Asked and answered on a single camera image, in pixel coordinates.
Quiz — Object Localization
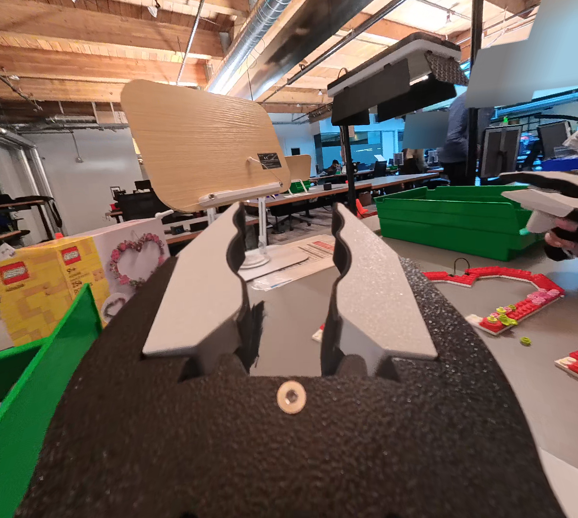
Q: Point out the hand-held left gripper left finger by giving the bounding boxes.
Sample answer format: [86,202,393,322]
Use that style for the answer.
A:
[142,202,266,376]

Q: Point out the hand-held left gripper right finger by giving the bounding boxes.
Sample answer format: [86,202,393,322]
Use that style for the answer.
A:
[320,203,439,377]

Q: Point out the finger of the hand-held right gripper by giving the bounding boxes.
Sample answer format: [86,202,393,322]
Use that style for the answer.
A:
[499,170,578,234]

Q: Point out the yellow and white lego box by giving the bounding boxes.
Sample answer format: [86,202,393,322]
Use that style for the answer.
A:
[0,219,171,347]

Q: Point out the red lego segment pink flowers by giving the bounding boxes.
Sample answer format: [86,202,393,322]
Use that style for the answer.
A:
[555,349,578,380]

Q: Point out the person's right hand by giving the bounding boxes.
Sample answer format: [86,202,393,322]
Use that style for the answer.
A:
[545,218,578,257]

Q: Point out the computer monitor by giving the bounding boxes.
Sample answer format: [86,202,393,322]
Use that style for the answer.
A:
[537,120,573,160]
[480,125,524,179]

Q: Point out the clear plastic bag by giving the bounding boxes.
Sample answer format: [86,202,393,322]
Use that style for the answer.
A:
[251,273,294,292]

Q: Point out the white printed paper sheet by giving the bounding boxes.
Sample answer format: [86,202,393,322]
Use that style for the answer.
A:
[266,234,337,286]

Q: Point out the green plastic bin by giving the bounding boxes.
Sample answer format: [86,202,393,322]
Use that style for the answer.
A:
[378,211,545,262]
[0,283,104,518]
[375,185,536,218]

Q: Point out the black office chair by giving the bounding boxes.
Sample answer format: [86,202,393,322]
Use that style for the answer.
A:
[115,188,165,223]

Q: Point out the long office desk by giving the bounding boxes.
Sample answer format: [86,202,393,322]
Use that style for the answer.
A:
[246,171,441,212]

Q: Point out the red lego heart frame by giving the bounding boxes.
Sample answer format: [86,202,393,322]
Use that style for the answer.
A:
[422,265,566,337]

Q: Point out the silver ventilation duct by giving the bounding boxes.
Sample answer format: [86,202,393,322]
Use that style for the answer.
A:
[205,0,339,94]

